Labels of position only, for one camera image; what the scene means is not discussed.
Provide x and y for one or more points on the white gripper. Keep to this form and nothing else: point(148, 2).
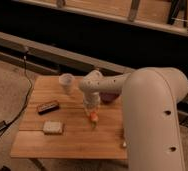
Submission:
point(91, 101)

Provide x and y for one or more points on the orange pepper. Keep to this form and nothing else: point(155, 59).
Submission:
point(94, 118)

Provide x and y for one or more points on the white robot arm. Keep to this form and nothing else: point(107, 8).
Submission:
point(150, 119)

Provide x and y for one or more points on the white ceramic cup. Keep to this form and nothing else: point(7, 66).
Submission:
point(66, 81)

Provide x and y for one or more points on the dark red bowl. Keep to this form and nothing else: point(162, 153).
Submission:
point(108, 98)

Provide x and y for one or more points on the wooden table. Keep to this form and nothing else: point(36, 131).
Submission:
point(79, 140)

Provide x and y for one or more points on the beige sponge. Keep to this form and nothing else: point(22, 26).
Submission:
point(51, 127)

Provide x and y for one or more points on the black brown rectangular block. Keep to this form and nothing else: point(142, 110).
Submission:
point(47, 107)

